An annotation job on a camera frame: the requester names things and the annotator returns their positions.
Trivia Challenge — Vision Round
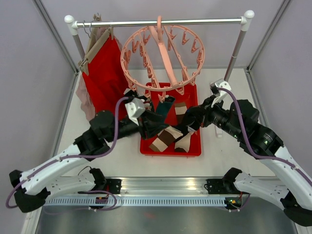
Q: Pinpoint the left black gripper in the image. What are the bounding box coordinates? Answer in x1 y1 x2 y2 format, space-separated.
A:
106 107 170 143

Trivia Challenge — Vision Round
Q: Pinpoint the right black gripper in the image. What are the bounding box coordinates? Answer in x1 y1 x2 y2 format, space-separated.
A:
189 94 243 140

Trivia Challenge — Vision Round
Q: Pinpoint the pink round clip hanger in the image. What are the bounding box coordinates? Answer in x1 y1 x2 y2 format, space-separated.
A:
120 16 205 103

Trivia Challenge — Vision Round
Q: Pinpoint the teal christmas sock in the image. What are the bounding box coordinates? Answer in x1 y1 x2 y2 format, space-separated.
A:
156 95 176 122

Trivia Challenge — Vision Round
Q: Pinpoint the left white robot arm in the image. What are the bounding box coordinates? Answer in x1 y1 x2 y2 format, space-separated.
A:
9 110 166 213

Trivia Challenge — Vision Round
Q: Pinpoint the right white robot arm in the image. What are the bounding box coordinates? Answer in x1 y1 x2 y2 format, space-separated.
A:
181 97 312 227

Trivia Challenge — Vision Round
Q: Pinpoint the beige clip hanger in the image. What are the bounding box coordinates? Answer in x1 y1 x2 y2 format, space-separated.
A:
78 26 114 75

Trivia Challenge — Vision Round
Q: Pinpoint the brown beige striped sock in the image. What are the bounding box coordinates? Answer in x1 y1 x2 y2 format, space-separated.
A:
148 102 194 156

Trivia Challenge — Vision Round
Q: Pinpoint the red hanging cloth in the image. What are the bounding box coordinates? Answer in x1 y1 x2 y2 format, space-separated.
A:
76 39 128 121

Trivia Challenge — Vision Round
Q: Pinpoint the pink hanging garment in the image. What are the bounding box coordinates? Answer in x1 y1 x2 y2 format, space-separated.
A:
76 27 127 120

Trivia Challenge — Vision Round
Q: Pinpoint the metal clothes rack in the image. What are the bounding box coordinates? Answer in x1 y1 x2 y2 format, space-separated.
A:
64 10 254 81

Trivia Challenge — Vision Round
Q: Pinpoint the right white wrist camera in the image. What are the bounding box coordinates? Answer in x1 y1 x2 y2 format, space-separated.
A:
210 79 232 107

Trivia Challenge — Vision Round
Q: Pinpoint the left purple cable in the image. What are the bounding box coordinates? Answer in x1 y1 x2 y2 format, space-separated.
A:
5 96 134 209

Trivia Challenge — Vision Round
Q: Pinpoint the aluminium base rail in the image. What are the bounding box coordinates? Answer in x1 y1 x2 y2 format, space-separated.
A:
48 177 244 195

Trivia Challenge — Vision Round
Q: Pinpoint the aluminium frame post left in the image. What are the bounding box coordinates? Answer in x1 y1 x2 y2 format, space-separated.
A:
33 0 80 74

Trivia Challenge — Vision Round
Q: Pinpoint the aluminium frame post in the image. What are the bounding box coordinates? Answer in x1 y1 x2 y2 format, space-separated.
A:
245 0 294 73
33 0 80 74

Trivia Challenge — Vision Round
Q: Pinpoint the white slotted cable duct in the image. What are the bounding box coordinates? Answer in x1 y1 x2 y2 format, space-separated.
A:
45 196 226 207

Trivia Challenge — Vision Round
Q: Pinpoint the aluminium frame post right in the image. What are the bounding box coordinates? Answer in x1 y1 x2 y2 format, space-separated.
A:
245 0 294 73

